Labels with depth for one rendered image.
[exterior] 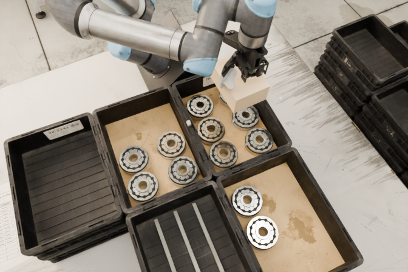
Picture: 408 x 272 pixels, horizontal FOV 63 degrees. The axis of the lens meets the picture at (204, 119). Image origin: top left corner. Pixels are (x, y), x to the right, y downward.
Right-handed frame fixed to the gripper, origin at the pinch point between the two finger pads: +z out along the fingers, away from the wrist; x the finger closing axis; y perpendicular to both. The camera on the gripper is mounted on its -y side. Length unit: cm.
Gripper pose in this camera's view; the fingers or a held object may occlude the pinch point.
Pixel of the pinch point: (239, 78)
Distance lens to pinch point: 107.3
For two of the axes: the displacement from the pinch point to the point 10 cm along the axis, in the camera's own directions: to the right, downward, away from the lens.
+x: 8.9, -3.8, 2.4
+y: 4.5, 7.9, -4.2
